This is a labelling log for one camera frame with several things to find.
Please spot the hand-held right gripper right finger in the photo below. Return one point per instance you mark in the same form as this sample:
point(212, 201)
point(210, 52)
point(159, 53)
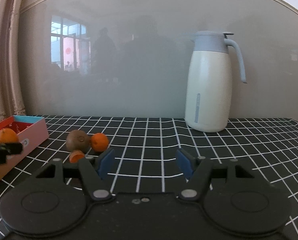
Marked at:
point(185, 163)

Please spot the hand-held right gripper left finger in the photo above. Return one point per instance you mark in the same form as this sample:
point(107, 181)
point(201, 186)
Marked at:
point(105, 163)

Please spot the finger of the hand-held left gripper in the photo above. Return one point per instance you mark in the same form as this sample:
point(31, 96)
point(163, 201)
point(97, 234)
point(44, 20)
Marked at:
point(6, 148)

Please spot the large tangerine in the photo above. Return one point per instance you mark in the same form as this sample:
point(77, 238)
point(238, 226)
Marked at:
point(6, 135)

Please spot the small tangerine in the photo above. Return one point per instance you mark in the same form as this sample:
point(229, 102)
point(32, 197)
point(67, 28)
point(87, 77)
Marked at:
point(99, 142)

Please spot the small orange-red fruit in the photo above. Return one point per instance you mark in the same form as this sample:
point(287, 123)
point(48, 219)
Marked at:
point(76, 157)

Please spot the colourful cardboard box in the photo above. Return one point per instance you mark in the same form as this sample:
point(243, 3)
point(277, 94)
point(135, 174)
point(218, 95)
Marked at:
point(32, 130)

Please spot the brown kiwi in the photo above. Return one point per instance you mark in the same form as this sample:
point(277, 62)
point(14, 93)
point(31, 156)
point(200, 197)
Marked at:
point(77, 140)

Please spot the black checked tablecloth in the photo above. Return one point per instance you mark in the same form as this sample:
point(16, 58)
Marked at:
point(151, 140)

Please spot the white thermos jug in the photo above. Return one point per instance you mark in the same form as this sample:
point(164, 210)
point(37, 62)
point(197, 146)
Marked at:
point(207, 90)

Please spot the beige lace curtain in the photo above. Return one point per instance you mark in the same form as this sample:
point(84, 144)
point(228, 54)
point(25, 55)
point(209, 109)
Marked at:
point(3, 55)

